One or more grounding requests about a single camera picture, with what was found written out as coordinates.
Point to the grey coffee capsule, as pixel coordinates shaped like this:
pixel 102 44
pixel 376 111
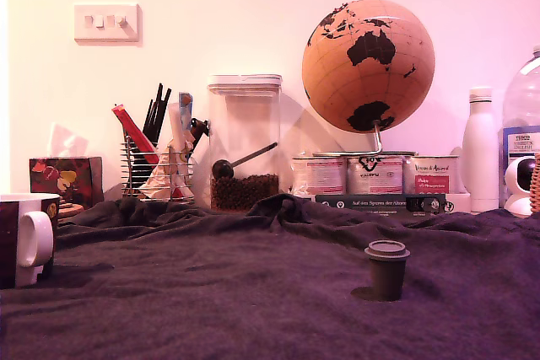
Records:
pixel 386 271

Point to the white wall switch plate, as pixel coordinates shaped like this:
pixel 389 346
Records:
pixel 107 23

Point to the crumpled white paper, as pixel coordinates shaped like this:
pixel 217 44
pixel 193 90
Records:
pixel 158 178

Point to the black stick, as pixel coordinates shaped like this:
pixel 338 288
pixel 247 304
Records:
pixel 148 115
pixel 163 111
pixel 156 107

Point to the white tin with black logo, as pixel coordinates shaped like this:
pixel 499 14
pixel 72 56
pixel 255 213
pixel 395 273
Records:
pixel 375 174

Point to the tall white paper packet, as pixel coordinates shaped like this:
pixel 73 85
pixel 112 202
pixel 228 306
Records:
pixel 178 141

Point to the floral print tissue box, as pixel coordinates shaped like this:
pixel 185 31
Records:
pixel 63 178

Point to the large clear water bottle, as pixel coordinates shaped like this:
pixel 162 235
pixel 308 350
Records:
pixel 523 98

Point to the black coffee scoop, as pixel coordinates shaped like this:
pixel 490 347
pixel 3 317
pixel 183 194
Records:
pixel 222 169

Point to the coffee beans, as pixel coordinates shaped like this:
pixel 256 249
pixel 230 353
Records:
pixel 244 193

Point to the wicker basket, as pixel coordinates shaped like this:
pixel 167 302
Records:
pixel 536 183

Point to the metal globe stand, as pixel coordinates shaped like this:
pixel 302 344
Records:
pixel 378 141

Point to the white insulated bottle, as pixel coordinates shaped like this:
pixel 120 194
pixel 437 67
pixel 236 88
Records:
pixel 481 153

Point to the white tissue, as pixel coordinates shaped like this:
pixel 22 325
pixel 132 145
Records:
pixel 67 141

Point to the dark fabric cloth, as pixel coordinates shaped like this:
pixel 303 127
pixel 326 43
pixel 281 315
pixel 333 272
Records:
pixel 253 292

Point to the dark green printed box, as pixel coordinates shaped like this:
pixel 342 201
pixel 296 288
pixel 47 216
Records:
pixel 363 205

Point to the clear jar with white lid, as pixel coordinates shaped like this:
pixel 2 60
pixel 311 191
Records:
pixel 244 124

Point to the red paper packet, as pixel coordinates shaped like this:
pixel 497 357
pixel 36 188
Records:
pixel 135 132

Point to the cork coaster stack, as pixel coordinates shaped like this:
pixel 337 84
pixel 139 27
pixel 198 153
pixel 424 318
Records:
pixel 71 212

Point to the white tin with script print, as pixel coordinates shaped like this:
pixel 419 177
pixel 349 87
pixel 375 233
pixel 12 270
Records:
pixel 430 174

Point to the small white round camera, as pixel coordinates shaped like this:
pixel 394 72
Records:
pixel 516 204

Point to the cork globe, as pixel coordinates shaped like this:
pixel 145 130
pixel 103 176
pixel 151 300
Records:
pixel 367 82

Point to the white tin with pink label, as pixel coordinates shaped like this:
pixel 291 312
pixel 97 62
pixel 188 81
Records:
pixel 320 174

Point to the blue white sachet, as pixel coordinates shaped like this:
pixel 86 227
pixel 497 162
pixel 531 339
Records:
pixel 185 109

